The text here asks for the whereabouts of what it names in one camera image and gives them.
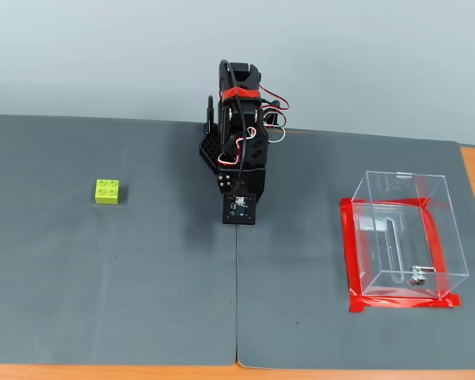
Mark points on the green lego block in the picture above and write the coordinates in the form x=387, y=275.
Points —
x=106, y=193

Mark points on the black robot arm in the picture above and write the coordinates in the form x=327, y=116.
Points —
x=226, y=79

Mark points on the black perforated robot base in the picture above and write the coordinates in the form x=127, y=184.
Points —
x=207, y=152

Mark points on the transparent acrylic box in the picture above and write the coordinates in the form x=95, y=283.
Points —
x=407, y=233

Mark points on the metal box latch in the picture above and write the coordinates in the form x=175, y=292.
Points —
x=417, y=277

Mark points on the black table clamp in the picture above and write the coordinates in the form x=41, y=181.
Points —
x=276, y=106
x=210, y=112

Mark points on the red tape band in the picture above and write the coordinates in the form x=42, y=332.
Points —
x=241, y=93

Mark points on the grey table mat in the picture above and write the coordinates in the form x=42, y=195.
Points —
x=297, y=257
x=111, y=257

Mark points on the red tape strip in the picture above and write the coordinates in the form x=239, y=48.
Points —
x=350, y=253
x=403, y=303
x=384, y=202
x=435, y=245

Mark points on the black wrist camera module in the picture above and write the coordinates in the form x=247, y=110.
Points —
x=239, y=210

